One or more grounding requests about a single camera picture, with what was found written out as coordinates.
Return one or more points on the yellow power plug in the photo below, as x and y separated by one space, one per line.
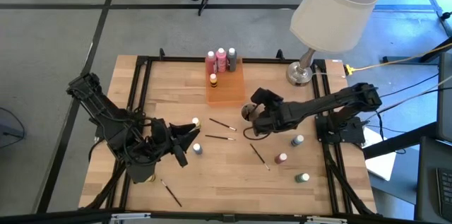
348 70

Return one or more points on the small blue paint bottle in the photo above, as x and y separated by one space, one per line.
197 149
297 140

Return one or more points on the thin black paintbrush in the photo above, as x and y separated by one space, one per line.
259 157
219 137
222 124
171 193

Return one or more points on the small lemon yellow paint bottle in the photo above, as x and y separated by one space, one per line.
196 122

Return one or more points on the large grey paint bottle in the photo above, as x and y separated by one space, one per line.
231 61

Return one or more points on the black keyboard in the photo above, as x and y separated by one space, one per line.
445 192

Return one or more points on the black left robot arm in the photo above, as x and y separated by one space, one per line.
106 114

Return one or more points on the large pink paint bottle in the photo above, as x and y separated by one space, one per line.
221 62

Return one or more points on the small lime paint bottle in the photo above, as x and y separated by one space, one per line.
153 178

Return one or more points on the silver table lamp white shade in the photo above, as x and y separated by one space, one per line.
335 15

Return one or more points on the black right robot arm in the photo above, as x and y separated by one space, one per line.
318 105

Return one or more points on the silver metal bracket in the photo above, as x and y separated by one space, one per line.
130 216
326 219

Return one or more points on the small magenta paint bottle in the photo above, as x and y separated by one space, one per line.
280 158

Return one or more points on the beige plastic cup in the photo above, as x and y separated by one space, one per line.
245 116

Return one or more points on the large coral paint bottle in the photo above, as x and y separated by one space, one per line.
210 65

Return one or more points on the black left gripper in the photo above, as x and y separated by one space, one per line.
161 139

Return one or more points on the small green paint bottle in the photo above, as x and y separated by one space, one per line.
302 178

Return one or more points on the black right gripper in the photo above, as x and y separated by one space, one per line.
273 119

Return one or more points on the white board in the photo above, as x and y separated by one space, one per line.
379 162

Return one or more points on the small golden yellow paint bottle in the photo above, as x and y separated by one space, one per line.
213 81

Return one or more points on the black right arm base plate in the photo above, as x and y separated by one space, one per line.
349 134

